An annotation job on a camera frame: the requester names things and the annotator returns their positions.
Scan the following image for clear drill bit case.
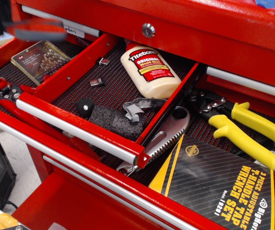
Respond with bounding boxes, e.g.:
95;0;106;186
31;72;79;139
11;40;71;85

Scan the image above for silver cabinet lock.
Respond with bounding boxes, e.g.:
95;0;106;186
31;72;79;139
142;23;156;38

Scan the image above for crumpled grey tape piece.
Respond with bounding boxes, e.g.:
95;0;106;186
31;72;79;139
123;98;167;123

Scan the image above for red handled wire stripper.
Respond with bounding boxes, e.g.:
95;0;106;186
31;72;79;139
0;77;101;161

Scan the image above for silver folding saw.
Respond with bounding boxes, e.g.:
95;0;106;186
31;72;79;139
116;106;191;176

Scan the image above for white markers label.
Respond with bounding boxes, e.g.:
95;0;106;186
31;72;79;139
64;25;85;38

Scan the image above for red grey handled scissors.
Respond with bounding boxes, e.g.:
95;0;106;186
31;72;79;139
3;18;68;41

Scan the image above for wide open red drawer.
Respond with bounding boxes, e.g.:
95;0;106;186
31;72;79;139
0;34;275;230

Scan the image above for Titebond wood glue bottle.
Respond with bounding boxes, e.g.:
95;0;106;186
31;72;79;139
120;39;182;99

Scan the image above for black round knob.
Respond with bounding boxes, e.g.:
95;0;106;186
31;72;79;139
76;98;95;118

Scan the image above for small black clip lower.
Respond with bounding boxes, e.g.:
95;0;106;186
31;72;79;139
89;78;104;87

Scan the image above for yellow handled tin snips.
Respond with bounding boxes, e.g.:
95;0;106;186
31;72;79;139
188;89;275;170

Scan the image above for bottom open red drawer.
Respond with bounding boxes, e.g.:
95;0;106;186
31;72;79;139
11;171;167;230

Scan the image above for red tool chest cabinet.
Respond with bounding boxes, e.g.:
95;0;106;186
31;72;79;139
10;0;275;104

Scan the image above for small black clip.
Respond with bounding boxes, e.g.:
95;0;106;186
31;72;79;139
97;57;110;66
89;78;104;87

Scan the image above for small open red drawer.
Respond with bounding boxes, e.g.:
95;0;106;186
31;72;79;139
16;34;203;167

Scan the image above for small black clip upper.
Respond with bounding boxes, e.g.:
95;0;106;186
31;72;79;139
97;57;110;66

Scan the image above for black yellow tap wrench box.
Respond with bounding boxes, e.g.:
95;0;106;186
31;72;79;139
149;135;275;230

